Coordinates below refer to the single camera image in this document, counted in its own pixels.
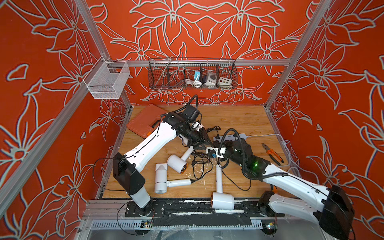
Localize white socket cube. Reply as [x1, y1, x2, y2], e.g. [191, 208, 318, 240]
[219, 77, 233, 89]

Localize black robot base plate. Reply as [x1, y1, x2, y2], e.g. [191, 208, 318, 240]
[124, 198, 286, 218]

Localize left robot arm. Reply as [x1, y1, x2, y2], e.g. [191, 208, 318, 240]
[113, 104, 209, 215]

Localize clear plastic wall bin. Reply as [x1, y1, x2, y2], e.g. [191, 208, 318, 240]
[83, 56, 131, 100]

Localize black wire wall basket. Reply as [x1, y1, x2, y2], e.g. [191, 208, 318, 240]
[148, 57, 238, 90]

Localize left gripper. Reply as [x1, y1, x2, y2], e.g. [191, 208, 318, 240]
[181, 124, 215, 149]

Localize orange handled pliers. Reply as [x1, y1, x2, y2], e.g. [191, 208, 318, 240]
[262, 143, 285, 166]

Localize orange plastic tool case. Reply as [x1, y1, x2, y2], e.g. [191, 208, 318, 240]
[127, 104, 167, 139]

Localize aluminium frame post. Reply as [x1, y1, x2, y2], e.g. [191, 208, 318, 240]
[75, 0, 111, 62]

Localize white hair dryer front left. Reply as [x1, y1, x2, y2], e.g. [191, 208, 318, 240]
[154, 164, 192, 194]

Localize black dryer power cables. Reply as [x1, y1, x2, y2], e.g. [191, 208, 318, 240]
[190, 125, 252, 192]

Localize white power strip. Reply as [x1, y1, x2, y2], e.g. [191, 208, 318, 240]
[213, 134, 248, 142]

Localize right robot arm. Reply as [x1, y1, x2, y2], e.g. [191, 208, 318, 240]
[218, 138, 355, 240]

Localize white hair dryer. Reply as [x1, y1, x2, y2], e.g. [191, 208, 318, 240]
[211, 164, 235, 211]
[167, 146, 194, 174]
[154, 164, 192, 194]

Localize white hair dryer middle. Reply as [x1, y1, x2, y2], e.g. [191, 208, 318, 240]
[167, 146, 194, 174]

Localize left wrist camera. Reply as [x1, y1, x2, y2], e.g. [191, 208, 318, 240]
[193, 121, 204, 131]

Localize white adapter box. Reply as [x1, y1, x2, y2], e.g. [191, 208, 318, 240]
[205, 72, 217, 87]

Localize white hair dryer front right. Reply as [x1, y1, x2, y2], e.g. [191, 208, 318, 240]
[211, 164, 235, 211]

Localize blue small box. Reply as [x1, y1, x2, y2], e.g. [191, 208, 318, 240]
[194, 71, 201, 82]

